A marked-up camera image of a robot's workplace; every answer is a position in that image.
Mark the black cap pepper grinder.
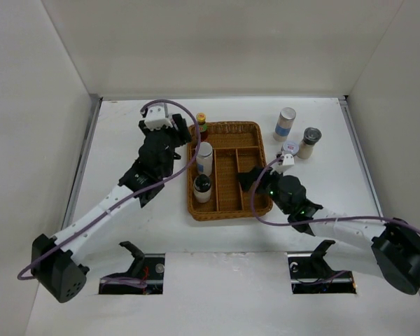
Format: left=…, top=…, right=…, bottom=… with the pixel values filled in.
left=193, top=174, right=211, bottom=203

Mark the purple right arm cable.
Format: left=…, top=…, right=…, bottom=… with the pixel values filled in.
left=248, top=157, right=420, bottom=246

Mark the red sauce bottle yellow cap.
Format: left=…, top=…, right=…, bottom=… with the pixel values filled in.
left=196, top=113, right=209, bottom=141

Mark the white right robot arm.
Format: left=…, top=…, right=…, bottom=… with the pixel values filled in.
left=212, top=165, right=420, bottom=295

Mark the grey lid salt grinder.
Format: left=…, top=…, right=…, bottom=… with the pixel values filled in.
left=297, top=127, right=322, bottom=160

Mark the small jar red label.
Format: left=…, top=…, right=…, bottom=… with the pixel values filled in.
left=281, top=140, right=300, bottom=156

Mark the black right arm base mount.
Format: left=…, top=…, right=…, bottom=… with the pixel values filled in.
left=287, top=240, right=356, bottom=295

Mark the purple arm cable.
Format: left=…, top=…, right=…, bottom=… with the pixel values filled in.
left=248, top=157, right=420, bottom=246
left=17, top=99, right=201, bottom=286

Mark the silver lid blue label bottle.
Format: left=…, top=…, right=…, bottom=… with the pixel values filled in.
left=273, top=107, right=297, bottom=142

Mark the brown wicker divided basket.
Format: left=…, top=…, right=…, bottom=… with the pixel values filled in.
left=187, top=121, right=266, bottom=221

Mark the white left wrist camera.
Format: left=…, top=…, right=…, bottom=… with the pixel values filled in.
left=141, top=103, right=173, bottom=131

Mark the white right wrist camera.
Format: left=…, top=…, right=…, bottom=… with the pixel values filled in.
left=274, top=151, right=295, bottom=174

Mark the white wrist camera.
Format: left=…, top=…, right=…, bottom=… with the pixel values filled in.
left=141, top=103, right=173, bottom=131
left=274, top=151, right=295, bottom=174

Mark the metal table edge rail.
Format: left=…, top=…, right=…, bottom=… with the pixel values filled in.
left=60, top=94, right=103, bottom=229

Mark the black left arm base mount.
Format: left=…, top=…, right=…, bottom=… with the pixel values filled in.
left=98, top=241, right=165, bottom=295

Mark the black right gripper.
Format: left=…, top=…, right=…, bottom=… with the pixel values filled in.
left=237, top=164, right=291, bottom=215

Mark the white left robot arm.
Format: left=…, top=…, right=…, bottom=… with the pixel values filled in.
left=29, top=114, right=192, bottom=303

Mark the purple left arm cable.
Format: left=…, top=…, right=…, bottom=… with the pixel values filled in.
left=17, top=99, right=201, bottom=286

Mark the silver lid white spice bottle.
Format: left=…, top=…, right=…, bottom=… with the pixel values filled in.
left=196, top=141, right=213, bottom=176

